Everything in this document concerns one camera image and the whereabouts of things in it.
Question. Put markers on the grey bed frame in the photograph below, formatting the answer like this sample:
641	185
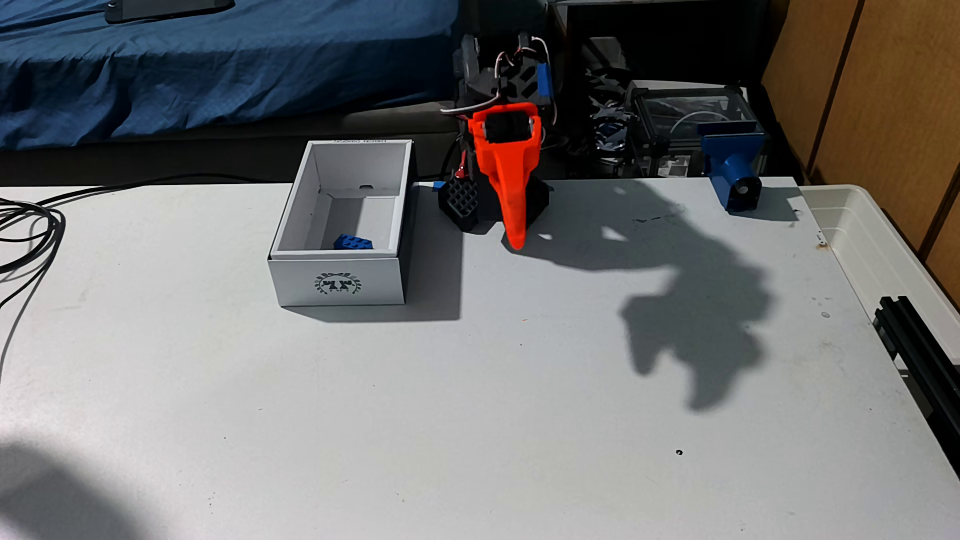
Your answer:
337	124

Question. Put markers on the white cardboard box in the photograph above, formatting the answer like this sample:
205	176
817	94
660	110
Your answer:
337	281

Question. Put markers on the black aluminium extrusion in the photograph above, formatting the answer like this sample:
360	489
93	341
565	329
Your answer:
915	352

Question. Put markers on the blue toy brick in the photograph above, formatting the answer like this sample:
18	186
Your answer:
352	242

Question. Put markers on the blue printed clamp mount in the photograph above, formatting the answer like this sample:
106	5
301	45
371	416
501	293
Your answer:
739	180

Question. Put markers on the dark flat device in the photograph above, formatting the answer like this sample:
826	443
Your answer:
165	7

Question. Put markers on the clear black-framed enclosure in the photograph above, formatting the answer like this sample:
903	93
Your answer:
675	112

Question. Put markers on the white plastic bin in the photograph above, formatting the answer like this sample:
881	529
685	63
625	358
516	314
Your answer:
862	240

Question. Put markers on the blue bed cover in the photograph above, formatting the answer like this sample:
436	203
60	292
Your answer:
225	67

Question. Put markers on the wooden cabinet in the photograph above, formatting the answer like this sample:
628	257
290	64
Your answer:
885	90

